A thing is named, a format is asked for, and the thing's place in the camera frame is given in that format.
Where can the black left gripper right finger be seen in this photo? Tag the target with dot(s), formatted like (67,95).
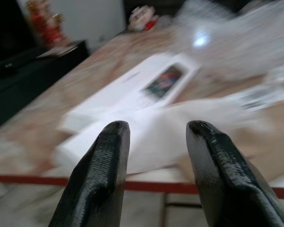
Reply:
(224,179)

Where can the clear plastic bag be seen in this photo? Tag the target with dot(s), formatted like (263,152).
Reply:
(239,35)

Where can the white printed packet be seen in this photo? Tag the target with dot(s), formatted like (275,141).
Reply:
(267,98)

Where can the black television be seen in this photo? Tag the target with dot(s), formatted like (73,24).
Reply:
(7,26)

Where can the thin grey book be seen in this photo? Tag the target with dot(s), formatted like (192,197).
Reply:
(58,51)

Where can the marble coffee table red edge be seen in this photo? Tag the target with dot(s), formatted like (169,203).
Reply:
(49,113)

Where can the black TV console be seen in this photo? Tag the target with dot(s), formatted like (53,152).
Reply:
(26,75)

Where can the white box with phone picture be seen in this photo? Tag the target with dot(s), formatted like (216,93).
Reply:
(132,82)

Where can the white paper sheet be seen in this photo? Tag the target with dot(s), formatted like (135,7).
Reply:
(168,132)

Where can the white and red plush doll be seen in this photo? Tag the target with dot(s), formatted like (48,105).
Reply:
(142,20)

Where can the red and gold figurine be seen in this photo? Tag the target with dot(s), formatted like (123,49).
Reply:
(48,26)

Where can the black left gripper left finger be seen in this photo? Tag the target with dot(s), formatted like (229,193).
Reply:
(101,170)

